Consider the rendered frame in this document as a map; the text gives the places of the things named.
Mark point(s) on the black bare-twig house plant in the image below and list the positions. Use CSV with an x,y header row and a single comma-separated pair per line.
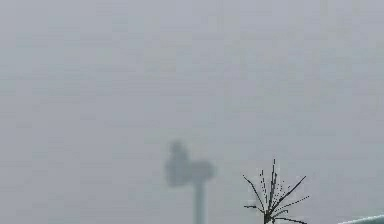
x,y
270,207

